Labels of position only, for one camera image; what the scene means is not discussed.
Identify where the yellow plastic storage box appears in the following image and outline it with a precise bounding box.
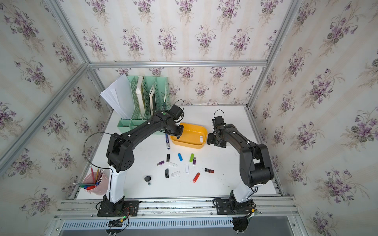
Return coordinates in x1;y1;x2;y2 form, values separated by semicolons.
170;123;208;149

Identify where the red black swivel usb drive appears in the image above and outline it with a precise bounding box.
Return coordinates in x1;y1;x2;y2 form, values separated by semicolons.
204;168;214;174

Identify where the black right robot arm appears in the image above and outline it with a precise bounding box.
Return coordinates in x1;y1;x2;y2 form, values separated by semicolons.
207;116;274;204

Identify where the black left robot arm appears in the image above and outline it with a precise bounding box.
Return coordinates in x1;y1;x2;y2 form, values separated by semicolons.
106;105;184;204

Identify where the green usb drive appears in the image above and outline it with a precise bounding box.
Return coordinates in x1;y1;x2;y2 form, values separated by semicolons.
190;153;195;162

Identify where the white slim usb drive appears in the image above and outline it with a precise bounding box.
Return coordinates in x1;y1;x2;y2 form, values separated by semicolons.
185;164;190;174

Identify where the black silver swivel usb drive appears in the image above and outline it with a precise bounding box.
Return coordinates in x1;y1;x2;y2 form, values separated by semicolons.
164;168;169;179

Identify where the black round key usb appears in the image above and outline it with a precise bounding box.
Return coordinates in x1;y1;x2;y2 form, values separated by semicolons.
144;176;151;185

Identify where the blue white marker pen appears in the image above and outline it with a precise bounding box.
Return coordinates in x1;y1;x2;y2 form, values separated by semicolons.
165;134;170;150

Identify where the tan notebook in organizer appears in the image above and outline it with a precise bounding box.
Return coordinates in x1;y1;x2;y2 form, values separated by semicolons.
149;86;155;116

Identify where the green mesh file organizer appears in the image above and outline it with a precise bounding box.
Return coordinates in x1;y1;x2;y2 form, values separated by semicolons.
118;76;171;133

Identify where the white book in organizer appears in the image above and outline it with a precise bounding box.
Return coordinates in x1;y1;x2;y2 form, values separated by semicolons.
136;76;145;118

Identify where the white paper stack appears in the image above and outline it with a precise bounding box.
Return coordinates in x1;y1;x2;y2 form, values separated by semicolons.
100;75;135;120

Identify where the pink pen cup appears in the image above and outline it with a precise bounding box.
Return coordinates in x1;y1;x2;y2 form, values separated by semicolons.
77;167;110;196

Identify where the white green-ring usb drive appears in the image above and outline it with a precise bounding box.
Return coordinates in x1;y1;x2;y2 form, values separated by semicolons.
168;162;177;167

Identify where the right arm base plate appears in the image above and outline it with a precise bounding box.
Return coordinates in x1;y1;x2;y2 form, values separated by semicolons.
213;197;256;215

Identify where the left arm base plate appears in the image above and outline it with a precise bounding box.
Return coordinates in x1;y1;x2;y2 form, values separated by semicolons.
96;200;140;217

